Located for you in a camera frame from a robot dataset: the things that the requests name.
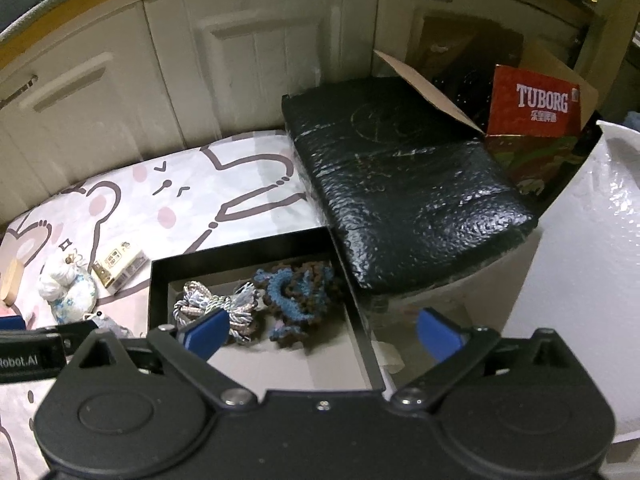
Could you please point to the brown cardboard box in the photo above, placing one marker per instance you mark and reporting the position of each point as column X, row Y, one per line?
column 430, row 90

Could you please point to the bear print blanket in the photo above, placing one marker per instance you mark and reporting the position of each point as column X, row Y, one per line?
column 240, row 185

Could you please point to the white fuzzy scrunchie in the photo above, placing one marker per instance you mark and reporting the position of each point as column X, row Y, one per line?
column 55, row 280

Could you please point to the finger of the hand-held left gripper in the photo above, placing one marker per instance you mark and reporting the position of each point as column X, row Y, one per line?
column 75, row 331
column 11, row 323

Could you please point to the red beer carton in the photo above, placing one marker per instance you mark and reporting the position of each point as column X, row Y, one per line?
column 535, row 105

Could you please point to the wooden block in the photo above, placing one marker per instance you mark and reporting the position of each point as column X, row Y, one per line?
column 9, row 282

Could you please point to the small grey hair accessory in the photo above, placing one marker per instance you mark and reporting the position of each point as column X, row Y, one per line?
column 119, row 330

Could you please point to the brown fuzzy scrunchie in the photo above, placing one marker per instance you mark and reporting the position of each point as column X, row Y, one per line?
column 297, row 266

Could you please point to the grey braided scrunchie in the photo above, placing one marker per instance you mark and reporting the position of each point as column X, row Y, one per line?
column 200, row 301

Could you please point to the black box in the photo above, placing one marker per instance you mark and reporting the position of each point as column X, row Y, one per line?
column 305, row 360

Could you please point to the plastic wrapped grey box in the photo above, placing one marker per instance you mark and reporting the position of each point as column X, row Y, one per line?
column 450, row 300

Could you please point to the black wrapped package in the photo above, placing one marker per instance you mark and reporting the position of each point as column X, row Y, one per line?
column 400, row 175

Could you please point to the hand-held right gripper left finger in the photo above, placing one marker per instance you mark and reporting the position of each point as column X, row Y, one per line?
column 206, row 332

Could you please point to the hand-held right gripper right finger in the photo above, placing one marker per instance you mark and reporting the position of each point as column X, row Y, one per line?
column 440, row 335

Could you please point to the small yellow white box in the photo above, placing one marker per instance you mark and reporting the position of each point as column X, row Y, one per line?
column 120, row 266

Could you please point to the blue knitted scrunchie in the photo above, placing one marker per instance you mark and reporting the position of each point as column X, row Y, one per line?
column 292, row 300

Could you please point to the cream cabinet door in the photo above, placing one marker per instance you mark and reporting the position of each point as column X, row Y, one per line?
column 90, row 105
column 260, row 60
column 480, row 20

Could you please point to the white bubble mailer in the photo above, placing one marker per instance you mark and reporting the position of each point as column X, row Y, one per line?
column 585, row 270

